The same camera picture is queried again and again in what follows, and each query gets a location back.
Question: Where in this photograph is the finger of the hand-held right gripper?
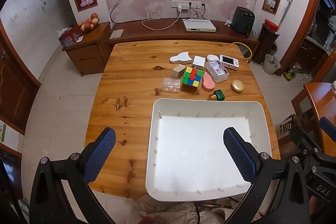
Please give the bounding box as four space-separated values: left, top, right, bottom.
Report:
289 115 324 161
319 116 336 140

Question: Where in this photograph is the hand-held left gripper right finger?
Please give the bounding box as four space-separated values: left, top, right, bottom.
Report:
223 127 311 224

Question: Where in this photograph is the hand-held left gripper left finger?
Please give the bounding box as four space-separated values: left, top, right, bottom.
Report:
29 127 117 224

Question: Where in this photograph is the white plastic tray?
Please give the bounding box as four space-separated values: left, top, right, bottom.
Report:
145 98 272 201

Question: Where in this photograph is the green bottle with gold cap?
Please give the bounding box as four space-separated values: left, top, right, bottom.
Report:
208 89 226 102

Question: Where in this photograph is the pink heart-shaped case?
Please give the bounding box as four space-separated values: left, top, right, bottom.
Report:
202 73 216 90

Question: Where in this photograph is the clear labelled plastic box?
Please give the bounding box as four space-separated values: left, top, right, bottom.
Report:
205 60 230 83

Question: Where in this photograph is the colourful puzzle cube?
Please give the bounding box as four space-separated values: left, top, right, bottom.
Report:
181 66 205 88

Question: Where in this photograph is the clear acrylic box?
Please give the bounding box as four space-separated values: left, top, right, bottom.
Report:
162 77 181 94

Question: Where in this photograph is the small beige box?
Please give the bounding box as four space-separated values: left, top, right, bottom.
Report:
172 64 186 79

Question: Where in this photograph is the printed cardboard box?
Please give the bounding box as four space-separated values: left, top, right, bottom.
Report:
276 115 296 139

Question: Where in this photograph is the orange wooden table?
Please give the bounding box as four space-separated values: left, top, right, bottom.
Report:
304 81 336 156

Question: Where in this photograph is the wooden chair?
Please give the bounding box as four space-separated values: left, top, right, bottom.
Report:
291 88 323 140

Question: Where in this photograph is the green bottle on floor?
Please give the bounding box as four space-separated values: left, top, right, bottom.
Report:
283 64 298 81

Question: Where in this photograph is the gold oval compact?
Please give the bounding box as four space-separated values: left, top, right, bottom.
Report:
231 80 244 93

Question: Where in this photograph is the white waste bin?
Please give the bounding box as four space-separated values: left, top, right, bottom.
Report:
262 54 281 75

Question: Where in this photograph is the white handheld game console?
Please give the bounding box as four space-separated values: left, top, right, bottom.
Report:
219 55 240 71

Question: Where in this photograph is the wooden side cabinet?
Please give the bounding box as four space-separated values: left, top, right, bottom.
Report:
62 21 112 76

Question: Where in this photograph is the white charger block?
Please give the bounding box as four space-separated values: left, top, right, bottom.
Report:
192 55 206 69

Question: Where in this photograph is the yellow rimmed mesh bin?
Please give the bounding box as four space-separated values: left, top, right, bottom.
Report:
232 42 253 61

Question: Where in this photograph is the tall dark patterned vase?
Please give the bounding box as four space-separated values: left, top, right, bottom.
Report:
253 19 279 65

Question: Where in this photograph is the brown wooden door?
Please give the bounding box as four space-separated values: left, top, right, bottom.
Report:
0 27 41 135

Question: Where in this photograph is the white scraper tool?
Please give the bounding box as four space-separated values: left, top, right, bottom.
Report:
169 51 194 65

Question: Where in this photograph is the colourful tissue box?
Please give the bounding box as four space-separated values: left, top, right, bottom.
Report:
57 27 79 47

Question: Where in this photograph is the low wooden television console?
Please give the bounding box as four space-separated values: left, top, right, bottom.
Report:
105 18 260 56

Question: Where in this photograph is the pile of peaches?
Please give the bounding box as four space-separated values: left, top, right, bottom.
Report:
77 13 100 31

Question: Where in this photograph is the black air fryer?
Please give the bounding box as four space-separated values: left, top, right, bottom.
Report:
231 6 256 35

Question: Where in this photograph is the white set-top box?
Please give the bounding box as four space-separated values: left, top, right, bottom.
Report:
183 19 216 32

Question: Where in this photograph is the wall-hung sword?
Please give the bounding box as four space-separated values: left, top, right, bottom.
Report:
279 0 297 28

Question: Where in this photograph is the black television cable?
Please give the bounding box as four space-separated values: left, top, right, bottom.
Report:
110 0 133 24

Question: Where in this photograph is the white cable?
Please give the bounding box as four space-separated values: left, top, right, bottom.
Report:
142 10 184 30

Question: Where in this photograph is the white wall socket strip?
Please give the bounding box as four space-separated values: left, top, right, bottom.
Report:
172 0 206 10

